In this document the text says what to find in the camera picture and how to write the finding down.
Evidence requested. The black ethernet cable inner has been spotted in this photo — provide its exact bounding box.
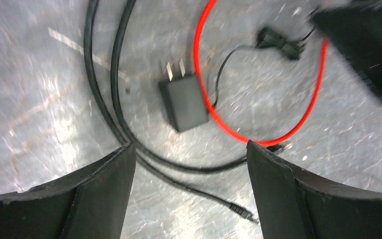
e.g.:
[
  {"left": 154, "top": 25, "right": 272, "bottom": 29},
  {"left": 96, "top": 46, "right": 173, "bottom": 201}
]
[{"left": 110, "top": 0, "right": 248, "bottom": 175}]

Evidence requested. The red ethernet cable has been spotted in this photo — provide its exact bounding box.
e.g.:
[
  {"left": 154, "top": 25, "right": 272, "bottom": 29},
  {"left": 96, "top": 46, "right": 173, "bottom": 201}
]
[{"left": 192, "top": 0, "right": 330, "bottom": 148}]

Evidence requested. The black ethernet cable outer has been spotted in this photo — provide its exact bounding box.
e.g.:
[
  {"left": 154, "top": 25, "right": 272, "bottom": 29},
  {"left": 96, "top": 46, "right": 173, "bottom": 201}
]
[{"left": 83, "top": 0, "right": 260, "bottom": 225}]

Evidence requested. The black network switch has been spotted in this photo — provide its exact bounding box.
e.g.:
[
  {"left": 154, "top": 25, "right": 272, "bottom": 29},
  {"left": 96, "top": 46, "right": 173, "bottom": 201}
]
[{"left": 310, "top": 0, "right": 382, "bottom": 104}]

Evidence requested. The black power adapter plug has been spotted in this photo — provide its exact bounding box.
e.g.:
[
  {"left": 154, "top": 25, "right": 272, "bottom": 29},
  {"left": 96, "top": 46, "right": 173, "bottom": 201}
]
[{"left": 158, "top": 59, "right": 208, "bottom": 133}]

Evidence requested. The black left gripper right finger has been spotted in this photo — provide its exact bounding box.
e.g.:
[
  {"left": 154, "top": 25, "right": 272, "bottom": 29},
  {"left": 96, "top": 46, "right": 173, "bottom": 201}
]
[{"left": 246, "top": 141, "right": 382, "bottom": 239}]

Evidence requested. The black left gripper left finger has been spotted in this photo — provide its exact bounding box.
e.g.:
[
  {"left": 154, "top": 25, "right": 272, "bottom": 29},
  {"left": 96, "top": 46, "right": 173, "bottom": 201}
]
[{"left": 0, "top": 144, "right": 136, "bottom": 239}]

